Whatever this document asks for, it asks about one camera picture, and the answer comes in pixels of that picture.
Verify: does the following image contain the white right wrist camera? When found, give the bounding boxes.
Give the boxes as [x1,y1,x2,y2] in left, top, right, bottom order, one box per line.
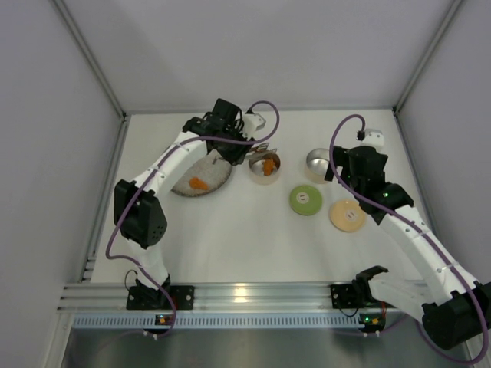
[361,129,384,153]

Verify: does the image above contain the speckled ceramic plate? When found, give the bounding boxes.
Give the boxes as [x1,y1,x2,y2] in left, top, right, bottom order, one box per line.
[172,154,232,198]

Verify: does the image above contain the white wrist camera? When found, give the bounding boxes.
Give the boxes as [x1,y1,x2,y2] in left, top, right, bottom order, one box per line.
[242,113,266,140]
[361,129,384,153]

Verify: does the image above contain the aluminium frame rail left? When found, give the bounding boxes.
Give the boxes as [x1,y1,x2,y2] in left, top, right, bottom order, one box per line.
[51,0,127,283]

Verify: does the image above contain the aluminium frame post right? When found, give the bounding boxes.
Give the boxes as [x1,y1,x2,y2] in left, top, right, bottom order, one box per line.
[392,0,467,117]

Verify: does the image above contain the beige round lid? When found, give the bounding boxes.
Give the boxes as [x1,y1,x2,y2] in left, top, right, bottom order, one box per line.
[329,199,366,233]

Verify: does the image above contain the grey slotted cable duct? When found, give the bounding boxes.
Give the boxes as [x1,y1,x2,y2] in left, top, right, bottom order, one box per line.
[72,313,363,330]

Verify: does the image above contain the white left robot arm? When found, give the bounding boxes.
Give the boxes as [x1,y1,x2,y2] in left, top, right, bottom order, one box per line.
[110,118,255,310]

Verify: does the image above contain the orange food piece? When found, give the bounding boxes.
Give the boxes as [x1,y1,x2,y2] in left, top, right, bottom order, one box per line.
[189,176,209,191]
[262,158,275,176]

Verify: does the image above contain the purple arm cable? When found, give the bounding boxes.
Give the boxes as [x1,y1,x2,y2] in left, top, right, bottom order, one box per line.
[329,113,491,365]
[105,100,280,340]

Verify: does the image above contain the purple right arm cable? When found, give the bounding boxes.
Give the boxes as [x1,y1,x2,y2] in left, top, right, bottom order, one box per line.
[329,113,491,365]

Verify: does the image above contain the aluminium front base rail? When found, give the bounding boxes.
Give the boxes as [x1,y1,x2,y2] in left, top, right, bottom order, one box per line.
[57,281,423,314]

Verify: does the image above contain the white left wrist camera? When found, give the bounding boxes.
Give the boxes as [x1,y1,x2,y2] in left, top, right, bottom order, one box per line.
[242,113,266,140]

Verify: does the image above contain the green round lid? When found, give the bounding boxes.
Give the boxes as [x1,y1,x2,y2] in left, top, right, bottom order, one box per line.
[288,185,323,216]

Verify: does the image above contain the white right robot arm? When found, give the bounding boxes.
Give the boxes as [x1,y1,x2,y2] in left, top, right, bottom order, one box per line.
[325,145,490,352]

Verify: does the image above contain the steel tongs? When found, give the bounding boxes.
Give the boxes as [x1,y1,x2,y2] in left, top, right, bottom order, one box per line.
[213,143,279,164]

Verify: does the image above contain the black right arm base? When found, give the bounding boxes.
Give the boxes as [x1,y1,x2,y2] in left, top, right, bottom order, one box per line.
[329,265,388,310]

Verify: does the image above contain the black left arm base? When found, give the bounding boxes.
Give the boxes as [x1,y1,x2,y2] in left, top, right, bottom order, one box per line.
[126,279,195,311]

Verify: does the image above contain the steel lunch container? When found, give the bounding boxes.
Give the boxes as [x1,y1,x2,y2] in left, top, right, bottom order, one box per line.
[248,151,281,186]
[305,148,329,184]

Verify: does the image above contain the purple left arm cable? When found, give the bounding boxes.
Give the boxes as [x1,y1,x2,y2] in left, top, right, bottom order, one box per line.
[105,100,280,340]

